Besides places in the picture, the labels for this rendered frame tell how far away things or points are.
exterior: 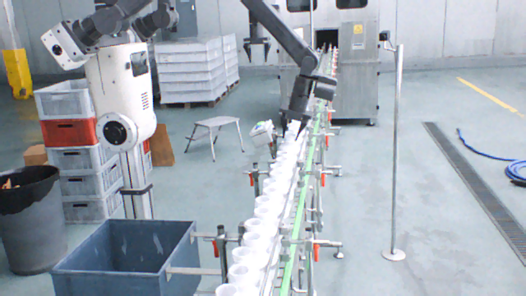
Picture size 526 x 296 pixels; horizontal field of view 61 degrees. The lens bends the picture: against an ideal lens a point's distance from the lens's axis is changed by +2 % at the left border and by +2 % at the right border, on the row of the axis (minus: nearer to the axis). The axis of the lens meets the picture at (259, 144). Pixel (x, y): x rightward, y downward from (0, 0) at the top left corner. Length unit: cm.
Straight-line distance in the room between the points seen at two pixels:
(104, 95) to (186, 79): 644
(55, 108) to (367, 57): 393
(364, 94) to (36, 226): 437
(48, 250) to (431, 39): 1009
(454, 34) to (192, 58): 657
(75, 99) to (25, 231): 103
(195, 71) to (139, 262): 660
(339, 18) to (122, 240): 489
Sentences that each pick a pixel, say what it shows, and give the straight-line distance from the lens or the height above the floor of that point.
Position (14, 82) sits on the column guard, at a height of 38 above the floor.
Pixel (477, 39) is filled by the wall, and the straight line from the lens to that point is 1201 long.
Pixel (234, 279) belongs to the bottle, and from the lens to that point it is 78.
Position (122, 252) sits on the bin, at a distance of 163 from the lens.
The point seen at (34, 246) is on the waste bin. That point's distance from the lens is 331.
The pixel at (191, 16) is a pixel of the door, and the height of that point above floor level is 158.
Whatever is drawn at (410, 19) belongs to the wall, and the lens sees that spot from 1168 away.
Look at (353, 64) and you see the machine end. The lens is 605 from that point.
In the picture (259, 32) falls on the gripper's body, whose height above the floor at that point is 151.
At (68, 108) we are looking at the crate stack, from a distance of 369.
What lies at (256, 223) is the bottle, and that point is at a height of 116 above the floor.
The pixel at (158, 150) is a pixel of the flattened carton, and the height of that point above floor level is 19.
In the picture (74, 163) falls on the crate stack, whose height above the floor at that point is 53.
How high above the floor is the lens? 158
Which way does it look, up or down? 16 degrees down
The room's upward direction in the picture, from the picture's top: 4 degrees counter-clockwise
